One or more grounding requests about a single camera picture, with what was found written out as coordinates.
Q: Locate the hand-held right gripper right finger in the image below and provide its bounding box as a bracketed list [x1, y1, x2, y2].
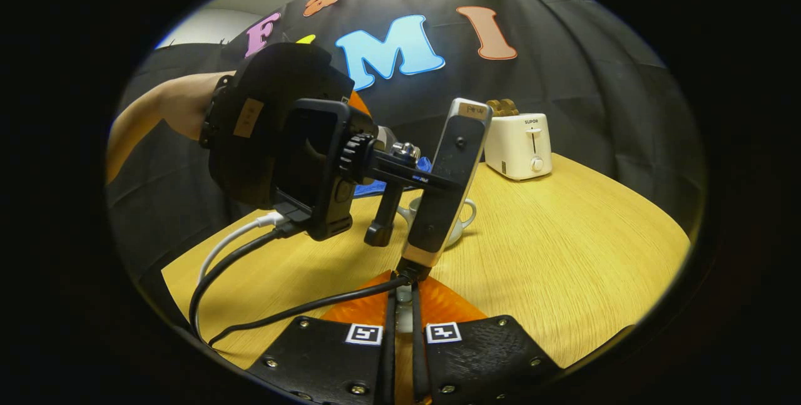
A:
[410, 277, 564, 405]

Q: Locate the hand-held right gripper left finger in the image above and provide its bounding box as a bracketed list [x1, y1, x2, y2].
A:
[246, 270, 398, 405]

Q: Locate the white blue-flowered teacup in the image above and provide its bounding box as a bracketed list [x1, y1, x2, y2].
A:
[397, 195, 477, 248]

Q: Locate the blue folded towel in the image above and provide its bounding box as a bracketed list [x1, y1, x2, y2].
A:
[354, 156, 434, 198]

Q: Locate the white toaster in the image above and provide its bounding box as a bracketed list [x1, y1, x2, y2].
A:
[483, 112, 554, 182]

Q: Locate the black backdrop cloth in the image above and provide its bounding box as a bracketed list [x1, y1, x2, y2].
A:
[106, 0, 708, 280]

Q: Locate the black cable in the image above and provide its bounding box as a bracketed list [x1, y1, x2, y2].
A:
[189, 227, 295, 337]
[208, 270, 414, 347]

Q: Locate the white cable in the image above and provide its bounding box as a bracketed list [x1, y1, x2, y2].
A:
[199, 211, 288, 287]

